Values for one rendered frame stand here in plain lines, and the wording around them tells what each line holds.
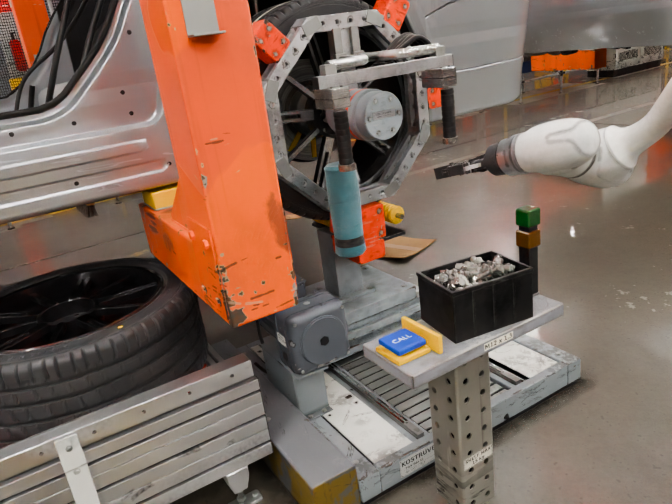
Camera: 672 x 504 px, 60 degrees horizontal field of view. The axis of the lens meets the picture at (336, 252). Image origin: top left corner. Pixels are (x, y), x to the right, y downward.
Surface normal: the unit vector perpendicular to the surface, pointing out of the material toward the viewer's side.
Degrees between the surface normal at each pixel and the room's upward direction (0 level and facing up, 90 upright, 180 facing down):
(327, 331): 90
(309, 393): 90
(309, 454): 0
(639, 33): 109
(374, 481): 90
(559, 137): 63
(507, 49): 90
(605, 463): 0
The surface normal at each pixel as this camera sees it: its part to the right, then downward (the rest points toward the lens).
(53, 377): 0.31, 0.29
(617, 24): -0.68, 0.58
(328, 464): -0.13, -0.93
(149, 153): 0.51, 0.23
